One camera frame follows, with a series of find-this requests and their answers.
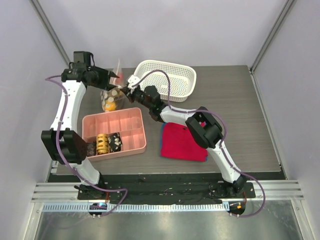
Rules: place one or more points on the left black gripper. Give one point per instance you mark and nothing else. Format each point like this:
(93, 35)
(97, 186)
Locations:
(106, 75)

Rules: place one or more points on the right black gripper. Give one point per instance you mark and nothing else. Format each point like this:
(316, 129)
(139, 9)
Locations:
(132, 94)

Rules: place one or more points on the clear polka dot zip bag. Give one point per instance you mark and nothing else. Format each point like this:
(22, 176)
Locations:
(117, 96)

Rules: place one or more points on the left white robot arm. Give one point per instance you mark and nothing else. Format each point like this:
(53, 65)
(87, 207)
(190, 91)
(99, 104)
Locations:
(62, 140)

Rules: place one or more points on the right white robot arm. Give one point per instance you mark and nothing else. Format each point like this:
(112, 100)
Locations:
(205, 130)

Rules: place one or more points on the yellow fake fruit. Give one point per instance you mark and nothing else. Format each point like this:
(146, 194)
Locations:
(109, 106)

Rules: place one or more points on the pink divided organizer tray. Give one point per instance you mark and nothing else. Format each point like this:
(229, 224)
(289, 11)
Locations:
(127, 122)

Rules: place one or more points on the blue folded cloth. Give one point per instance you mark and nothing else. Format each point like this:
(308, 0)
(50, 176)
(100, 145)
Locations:
(162, 132)

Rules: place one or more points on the black white patterned sock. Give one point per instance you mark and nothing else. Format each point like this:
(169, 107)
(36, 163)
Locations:
(114, 142)

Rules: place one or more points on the white perforated plastic basket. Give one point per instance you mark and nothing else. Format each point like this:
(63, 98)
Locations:
(177, 86)

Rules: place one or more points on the yellow patterned rolled sock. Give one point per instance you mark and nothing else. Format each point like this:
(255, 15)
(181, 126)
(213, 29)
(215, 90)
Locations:
(102, 144)

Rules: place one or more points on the brown patterned rolled sock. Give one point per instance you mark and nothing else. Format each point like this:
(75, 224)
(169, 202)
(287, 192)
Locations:
(91, 149)

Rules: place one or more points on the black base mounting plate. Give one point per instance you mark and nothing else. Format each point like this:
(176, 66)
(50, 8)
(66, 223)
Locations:
(159, 189)

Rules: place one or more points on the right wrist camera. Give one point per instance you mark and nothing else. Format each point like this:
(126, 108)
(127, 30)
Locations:
(133, 82)

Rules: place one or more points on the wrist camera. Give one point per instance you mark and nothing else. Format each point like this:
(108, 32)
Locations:
(133, 82)
(83, 57)

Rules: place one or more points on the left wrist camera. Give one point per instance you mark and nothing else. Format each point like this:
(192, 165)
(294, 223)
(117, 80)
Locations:
(83, 57)

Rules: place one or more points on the left aluminium frame post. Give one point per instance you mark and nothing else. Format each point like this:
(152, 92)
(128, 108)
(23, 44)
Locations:
(50, 31)

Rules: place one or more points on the aluminium frame post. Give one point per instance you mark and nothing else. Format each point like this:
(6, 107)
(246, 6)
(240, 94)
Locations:
(50, 31)
(284, 13)

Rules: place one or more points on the slotted white cable duct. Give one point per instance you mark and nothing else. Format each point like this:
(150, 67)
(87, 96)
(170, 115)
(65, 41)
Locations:
(124, 208)

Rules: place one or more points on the right aluminium frame post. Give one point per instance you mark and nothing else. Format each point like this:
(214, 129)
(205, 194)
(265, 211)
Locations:
(284, 13)

